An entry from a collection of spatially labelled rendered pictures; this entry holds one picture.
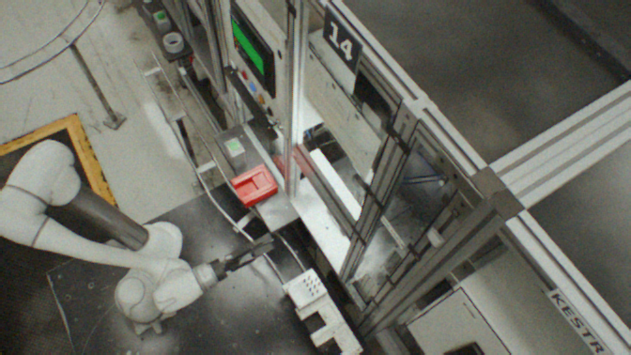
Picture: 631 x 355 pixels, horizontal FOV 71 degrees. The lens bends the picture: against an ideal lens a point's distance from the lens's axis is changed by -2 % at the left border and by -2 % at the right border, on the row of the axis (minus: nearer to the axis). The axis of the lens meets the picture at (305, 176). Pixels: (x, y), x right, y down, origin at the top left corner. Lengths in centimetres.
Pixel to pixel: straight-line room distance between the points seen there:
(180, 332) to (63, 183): 83
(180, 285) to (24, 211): 51
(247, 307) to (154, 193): 129
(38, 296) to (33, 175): 160
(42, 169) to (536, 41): 135
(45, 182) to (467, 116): 120
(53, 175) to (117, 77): 219
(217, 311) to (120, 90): 206
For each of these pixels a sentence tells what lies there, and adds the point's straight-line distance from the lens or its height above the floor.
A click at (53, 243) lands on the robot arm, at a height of 136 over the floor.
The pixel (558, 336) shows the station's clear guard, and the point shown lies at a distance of 88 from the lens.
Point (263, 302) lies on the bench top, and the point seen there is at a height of 68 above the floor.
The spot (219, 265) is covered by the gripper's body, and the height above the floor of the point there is 116.
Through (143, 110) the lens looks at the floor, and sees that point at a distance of 343.
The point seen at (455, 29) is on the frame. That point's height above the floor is 201.
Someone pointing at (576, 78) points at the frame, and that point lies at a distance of 101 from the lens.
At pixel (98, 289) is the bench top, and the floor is 68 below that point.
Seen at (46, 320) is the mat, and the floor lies 1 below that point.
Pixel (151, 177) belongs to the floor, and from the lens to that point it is 312.
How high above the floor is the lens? 266
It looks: 62 degrees down
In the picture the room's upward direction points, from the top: 5 degrees clockwise
